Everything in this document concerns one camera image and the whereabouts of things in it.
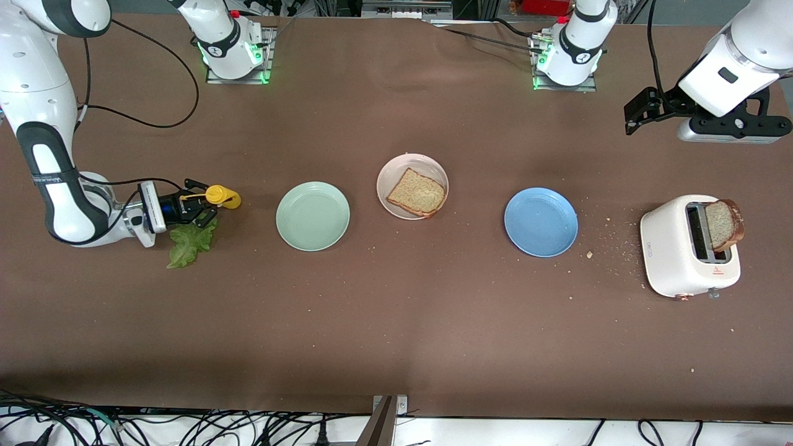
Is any beige plate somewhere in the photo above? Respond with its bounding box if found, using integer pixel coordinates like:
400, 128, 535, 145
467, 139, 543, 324
376, 153, 450, 221

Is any brown bread slice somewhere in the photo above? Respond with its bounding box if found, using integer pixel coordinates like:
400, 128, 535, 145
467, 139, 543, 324
704, 199, 746, 253
386, 167, 447, 218

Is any white toaster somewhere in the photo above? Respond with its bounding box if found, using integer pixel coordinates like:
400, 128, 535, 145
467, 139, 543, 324
640, 195, 742, 301

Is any yellow mustard squeeze bottle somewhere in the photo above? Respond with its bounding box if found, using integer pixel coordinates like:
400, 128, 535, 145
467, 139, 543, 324
180, 184, 242, 210

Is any black cable tangle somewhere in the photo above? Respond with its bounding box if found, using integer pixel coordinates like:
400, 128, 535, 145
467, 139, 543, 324
0, 389, 372, 446

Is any black table cable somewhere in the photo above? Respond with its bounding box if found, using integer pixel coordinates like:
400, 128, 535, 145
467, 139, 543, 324
443, 17, 549, 55

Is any green lettuce leaf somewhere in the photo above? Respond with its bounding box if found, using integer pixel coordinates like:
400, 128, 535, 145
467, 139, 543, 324
166, 217, 219, 269

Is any red box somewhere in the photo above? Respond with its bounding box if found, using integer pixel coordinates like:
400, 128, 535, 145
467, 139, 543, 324
522, 0, 572, 17

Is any blue plate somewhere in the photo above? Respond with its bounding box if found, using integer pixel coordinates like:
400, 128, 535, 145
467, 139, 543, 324
504, 187, 579, 258

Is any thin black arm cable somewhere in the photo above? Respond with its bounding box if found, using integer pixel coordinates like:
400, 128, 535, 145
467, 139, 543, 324
77, 173, 185, 188

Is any aluminium profile bracket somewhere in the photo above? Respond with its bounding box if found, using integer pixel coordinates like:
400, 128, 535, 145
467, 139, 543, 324
355, 395, 410, 446

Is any mint green plate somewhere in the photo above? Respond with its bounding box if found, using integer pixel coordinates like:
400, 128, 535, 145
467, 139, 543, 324
276, 181, 351, 252

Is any aluminium frame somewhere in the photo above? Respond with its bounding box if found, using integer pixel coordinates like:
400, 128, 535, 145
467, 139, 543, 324
361, 0, 453, 20

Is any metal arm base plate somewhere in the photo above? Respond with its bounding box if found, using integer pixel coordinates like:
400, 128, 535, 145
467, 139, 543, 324
532, 34, 598, 92
206, 26, 274, 85

